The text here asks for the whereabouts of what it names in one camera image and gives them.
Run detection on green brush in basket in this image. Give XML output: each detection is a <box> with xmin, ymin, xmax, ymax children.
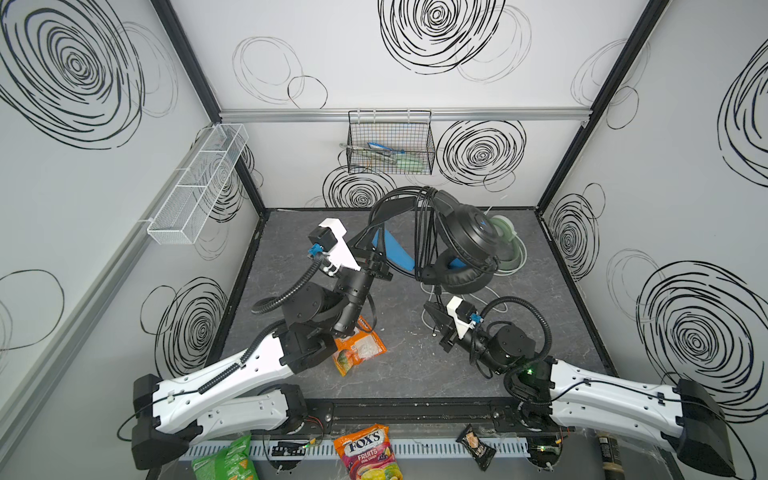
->
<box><xmin>342</xmin><ymin>144</ymin><xmax>425</xmax><ymax>173</ymax></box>

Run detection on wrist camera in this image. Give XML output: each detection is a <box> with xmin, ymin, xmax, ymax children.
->
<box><xmin>446</xmin><ymin>296</ymin><xmax>483</xmax><ymax>339</ymax></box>
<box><xmin>308</xmin><ymin>218</ymin><xmax>361</xmax><ymax>277</ymax></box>

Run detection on black gaming headphones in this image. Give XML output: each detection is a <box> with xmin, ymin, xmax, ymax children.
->
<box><xmin>348</xmin><ymin>186</ymin><xmax>500</xmax><ymax>295</ymax></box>

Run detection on mint green headphones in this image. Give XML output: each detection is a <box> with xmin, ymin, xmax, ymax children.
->
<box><xmin>490</xmin><ymin>215</ymin><xmax>528</xmax><ymax>277</ymax></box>

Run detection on Fox's fruits candy bag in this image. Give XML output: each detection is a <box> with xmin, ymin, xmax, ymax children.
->
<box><xmin>333</xmin><ymin>424</ymin><xmax>403</xmax><ymax>480</ymax></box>

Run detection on white mesh wall shelf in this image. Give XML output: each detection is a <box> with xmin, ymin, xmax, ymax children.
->
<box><xmin>147</xmin><ymin>123</ymin><xmax>249</xmax><ymax>246</ymax></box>

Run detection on orange snack bag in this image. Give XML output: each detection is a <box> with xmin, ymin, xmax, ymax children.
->
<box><xmin>332</xmin><ymin>316</ymin><xmax>388</xmax><ymax>377</ymax></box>

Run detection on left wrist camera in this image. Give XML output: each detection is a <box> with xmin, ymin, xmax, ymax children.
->
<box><xmin>308</xmin><ymin>218</ymin><xmax>361</xmax><ymax>277</ymax></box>

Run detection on green snack bag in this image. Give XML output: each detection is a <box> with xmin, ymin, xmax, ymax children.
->
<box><xmin>191</xmin><ymin>435</ymin><xmax>259</xmax><ymax>480</ymax></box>

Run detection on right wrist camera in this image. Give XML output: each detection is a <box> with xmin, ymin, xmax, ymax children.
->
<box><xmin>446</xmin><ymin>296</ymin><xmax>483</xmax><ymax>339</ymax></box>

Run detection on dark cylindrical roll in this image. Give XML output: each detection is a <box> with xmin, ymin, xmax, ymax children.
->
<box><xmin>598</xmin><ymin>434</ymin><xmax>626</xmax><ymax>480</ymax></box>

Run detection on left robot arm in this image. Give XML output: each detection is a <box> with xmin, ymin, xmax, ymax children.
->
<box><xmin>128</xmin><ymin>251</ymin><xmax>392</xmax><ymax>470</ymax></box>

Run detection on black wire wall basket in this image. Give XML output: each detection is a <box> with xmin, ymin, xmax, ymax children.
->
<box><xmin>344</xmin><ymin>109</ymin><xmax>436</xmax><ymax>175</ymax></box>

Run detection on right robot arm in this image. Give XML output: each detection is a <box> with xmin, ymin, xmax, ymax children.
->
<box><xmin>424</xmin><ymin>296</ymin><xmax>737</xmax><ymax>478</ymax></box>

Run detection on white slotted cable duct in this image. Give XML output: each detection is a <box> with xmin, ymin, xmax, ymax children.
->
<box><xmin>180</xmin><ymin>437</ymin><xmax>530</xmax><ymax>462</ymax></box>

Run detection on small dark snack packet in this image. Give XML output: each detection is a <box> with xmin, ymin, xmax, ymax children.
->
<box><xmin>456</xmin><ymin>424</ymin><xmax>497</xmax><ymax>472</ymax></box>

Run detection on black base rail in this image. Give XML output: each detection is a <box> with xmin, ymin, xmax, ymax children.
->
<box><xmin>170</xmin><ymin>397</ymin><xmax>652</xmax><ymax>436</ymax></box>

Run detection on blue tool in basket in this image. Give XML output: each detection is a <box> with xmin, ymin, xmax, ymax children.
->
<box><xmin>368</xmin><ymin>142</ymin><xmax>404</xmax><ymax>156</ymax></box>

